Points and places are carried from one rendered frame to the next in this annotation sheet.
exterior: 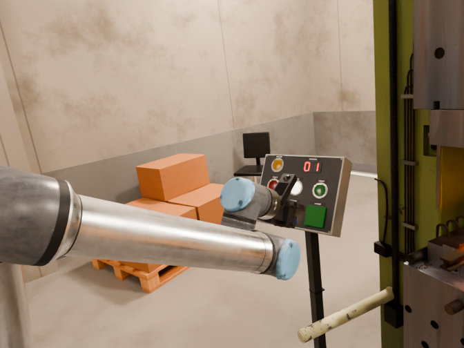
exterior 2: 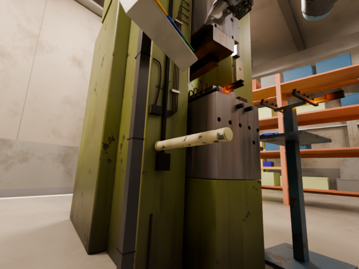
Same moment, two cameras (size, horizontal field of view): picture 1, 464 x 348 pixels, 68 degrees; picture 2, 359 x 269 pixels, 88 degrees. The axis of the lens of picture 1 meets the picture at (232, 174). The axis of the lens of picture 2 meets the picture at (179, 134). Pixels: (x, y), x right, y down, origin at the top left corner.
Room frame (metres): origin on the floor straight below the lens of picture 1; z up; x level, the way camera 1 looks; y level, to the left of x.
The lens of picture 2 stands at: (1.29, 0.36, 0.50)
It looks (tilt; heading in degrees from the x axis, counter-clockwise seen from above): 11 degrees up; 258
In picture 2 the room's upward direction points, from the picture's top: 2 degrees clockwise
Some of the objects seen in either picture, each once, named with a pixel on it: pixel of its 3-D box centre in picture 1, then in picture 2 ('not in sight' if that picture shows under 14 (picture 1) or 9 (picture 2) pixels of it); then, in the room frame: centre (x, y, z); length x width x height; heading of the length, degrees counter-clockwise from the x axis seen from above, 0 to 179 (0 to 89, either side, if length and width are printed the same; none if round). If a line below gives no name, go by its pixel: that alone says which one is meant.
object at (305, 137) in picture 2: not in sight; (291, 139); (0.31, -0.66, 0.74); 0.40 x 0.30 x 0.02; 21
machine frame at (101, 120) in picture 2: not in sight; (141, 92); (1.31, -1.83, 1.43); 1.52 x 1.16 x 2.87; 113
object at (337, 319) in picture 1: (349, 313); (186, 141); (1.11, -0.36, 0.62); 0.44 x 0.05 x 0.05; 113
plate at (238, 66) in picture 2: not in sight; (239, 72); (0.59, -0.83, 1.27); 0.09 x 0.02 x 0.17; 23
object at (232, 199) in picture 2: not in sight; (204, 215); (0.86, -0.81, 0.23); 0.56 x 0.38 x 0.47; 113
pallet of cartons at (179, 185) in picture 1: (168, 209); not in sight; (3.21, 0.66, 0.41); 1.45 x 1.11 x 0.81; 128
